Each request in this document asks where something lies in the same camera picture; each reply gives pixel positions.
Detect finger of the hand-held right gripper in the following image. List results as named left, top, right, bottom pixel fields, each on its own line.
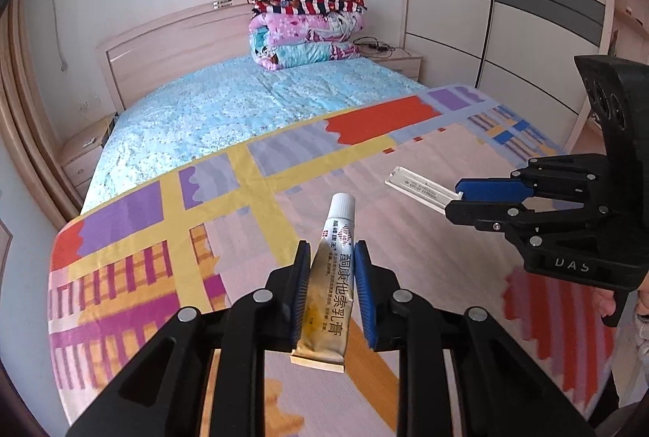
left=455, top=154, right=612, bottom=204
left=445, top=194, right=609, bottom=248

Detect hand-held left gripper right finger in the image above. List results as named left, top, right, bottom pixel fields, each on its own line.
left=354, top=239, right=596, bottom=437

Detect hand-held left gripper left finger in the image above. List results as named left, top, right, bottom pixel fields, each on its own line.
left=66, top=240, right=311, bottom=437

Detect gold and white ointment tube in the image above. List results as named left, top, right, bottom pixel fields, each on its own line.
left=290, top=193, right=356, bottom=373

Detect person's right forearm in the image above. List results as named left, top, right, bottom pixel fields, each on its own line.
left=630, top=313, right=649, bottom=367

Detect person's right hand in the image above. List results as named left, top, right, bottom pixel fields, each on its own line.
left=591, top=271, right=649, bottom=320

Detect wooden nightstand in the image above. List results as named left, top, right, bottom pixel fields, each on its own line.
left=61, top=115, right=117, bottom=202
left=362, top=46, right=424, bottom=80

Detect colourful printed blanket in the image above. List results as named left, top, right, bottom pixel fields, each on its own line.
left=48, top=85, right=617, bottom=437

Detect blue floral bedsheet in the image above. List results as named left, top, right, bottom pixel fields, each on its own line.
left=81, top=56, right=427, bottom=215

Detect white wardrobe with grey stripe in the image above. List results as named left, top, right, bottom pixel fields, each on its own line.
left=406, top=0, right=617, bottom=149

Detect blue cartoon quilt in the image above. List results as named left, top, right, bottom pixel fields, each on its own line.
left=251, top=29, right=363, bottom=72

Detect pink floral quilt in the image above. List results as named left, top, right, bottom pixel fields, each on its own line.
left=248, top=10, right=367, bottom=45

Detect light wooden headboard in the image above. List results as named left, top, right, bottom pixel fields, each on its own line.
left=96, top=0, right=264, bottom=114

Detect black cables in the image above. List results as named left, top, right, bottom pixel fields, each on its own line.
left=353, top=36, right=396, bottom=54

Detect wooden door frame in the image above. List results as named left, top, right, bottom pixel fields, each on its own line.
left=0, top=0, right=84, bottom=225

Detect thin wall cable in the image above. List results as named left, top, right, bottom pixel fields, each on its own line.
left=51, top=0, right=69, bottom=73

